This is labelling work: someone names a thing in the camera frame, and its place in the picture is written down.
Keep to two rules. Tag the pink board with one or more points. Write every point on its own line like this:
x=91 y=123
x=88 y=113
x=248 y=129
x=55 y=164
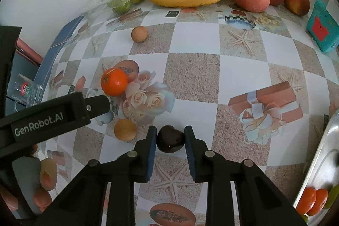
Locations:
x=29 y=54

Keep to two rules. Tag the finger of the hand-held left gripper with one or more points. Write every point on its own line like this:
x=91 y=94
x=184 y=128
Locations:
x=98 y=106

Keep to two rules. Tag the dark brown small fruit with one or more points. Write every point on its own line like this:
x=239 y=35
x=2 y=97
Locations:
x=170 y=140

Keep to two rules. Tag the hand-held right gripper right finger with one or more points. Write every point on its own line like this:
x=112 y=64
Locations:
x=190 y=154

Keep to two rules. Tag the person's left hand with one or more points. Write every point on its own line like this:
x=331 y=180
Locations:
x=47 y=173

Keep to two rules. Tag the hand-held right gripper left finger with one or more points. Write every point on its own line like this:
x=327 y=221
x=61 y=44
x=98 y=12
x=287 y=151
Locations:
x=151 y=151

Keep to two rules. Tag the bag of green fruit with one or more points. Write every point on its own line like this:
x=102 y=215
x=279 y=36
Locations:
x=98 y=3

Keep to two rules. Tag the checkered printed tablecloth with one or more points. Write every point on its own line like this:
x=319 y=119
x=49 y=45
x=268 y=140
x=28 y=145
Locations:
x=238 y=69

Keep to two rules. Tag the brown round fruit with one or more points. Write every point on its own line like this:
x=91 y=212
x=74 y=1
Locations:
x=139 y=34
x=125 y=130

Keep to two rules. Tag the round metal tray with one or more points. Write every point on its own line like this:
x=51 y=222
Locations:
x=325 y=141

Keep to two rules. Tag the glass mug with logo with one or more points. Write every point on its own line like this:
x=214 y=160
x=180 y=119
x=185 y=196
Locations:
x=26 y=89

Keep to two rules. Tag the teal box with red label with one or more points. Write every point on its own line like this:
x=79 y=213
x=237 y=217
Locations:
x=321 y=27

